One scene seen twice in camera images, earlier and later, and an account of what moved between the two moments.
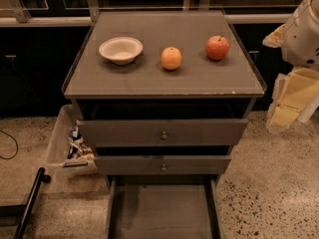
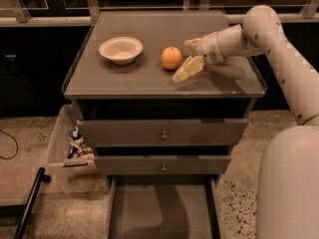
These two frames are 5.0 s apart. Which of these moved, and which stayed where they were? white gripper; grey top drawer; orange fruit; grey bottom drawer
Moved: white gripper
Stayed: orange fruit; grey bottom drawer; grey top drawer
